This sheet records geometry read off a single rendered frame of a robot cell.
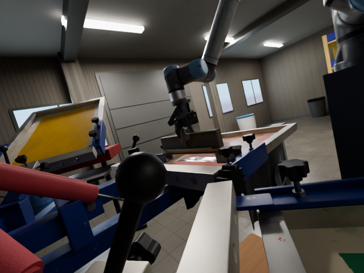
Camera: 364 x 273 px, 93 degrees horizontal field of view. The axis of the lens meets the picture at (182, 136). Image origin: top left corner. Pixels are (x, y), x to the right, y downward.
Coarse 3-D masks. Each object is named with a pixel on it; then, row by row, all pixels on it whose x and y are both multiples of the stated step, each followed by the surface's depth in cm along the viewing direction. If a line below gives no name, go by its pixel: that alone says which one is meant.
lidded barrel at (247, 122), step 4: (240, 116) 592; (244, 116) 563; (248, 116) 560; (252, 116) 565; (240, 120) 574; (244, 120) 566; (248, 120) 563; (252, 120) 565; (240, 124) 579; (244, 124) 569; (248, 124) 565; (252, 124) 566; (240, 128) 586; (244, 128) 573; (248, 128) 568; (252, 128) 568
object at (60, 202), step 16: (0, 208) 58; (16, 208) 59; (64, 208) 42; (80, 208) 44; (96, 208) 49; (0, 224) 56; (16, 224) 59; (32, 224) 44; (48, 224) 43; (64, 224) 42; (80, 224) 44; (16, 240) 39; (32, 240) 41; (48, 240) 43; (80, 240) 43
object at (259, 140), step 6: (258, 138) 102; (264, 138) 98; (234, 144) 103; (240, 144) 99; (246, 144) 95; (252, 144) 92; (258, 144) 89; (210, 156) 90; (198, 162) 84; (204, 162) 81; (210, 162) 79; (216, 162) 76
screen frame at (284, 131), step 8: (256, 128) 117; (264, 128) 111; (272, 128) 107; (280, 128) 104; (288, 128) 90; (296, 128) 99; (224, 136) 134; (232, 136) 129; (272, 136) 82; (280, 136) 81; (272, 144) 75
